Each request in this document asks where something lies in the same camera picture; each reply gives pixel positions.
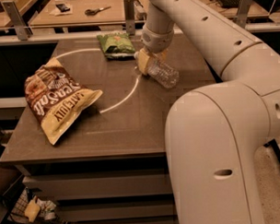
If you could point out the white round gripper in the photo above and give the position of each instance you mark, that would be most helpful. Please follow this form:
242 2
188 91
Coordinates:
156 41

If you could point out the clear plastic water bottle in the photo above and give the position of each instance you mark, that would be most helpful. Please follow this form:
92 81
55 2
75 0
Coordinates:
164 74

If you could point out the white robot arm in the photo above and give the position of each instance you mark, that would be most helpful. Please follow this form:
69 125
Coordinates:
213 132

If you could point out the green snack bag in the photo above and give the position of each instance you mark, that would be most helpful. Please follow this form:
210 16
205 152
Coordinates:
116 45

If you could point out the white power strip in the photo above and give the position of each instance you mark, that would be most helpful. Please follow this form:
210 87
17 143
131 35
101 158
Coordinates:
139 10

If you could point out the black phone on paper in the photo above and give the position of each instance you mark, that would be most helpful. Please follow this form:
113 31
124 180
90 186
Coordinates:
63 7

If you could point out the brown sea salt chip bag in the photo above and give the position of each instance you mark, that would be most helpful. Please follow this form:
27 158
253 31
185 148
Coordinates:
56 99

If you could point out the grey drawer cabinet table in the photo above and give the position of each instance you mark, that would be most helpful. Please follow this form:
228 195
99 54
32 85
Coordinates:
110 166

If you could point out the middle metal bracket post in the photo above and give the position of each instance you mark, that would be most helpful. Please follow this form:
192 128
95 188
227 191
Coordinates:
129 16

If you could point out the metal bracket post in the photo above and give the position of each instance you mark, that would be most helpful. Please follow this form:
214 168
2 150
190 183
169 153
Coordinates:
129 16
242 13
22 30

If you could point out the black handled scissors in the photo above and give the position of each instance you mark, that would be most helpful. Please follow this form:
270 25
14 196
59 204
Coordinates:
92 12

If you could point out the right metal bracket post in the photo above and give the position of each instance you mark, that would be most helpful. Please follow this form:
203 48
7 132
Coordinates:
242 13

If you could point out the left metal bracket post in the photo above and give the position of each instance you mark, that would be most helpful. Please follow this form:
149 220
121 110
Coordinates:
22 30

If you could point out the black wire basket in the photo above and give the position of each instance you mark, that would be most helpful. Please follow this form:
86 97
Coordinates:
47 214

